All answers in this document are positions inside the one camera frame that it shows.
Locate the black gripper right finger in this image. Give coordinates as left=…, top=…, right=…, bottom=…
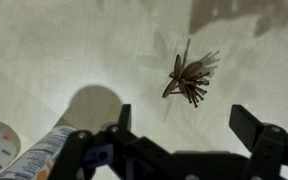
left=228, top=104, right=288, bottom=180

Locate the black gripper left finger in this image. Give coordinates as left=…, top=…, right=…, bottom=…
left=106, top=103, right=142, bottom=143

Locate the tall white printed canister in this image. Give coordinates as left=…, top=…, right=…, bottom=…
left=0, top=124, right=79, bottom=180

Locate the brown star-shaped ornament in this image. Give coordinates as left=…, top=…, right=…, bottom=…
left=161, top=53, right=212, bottom=109

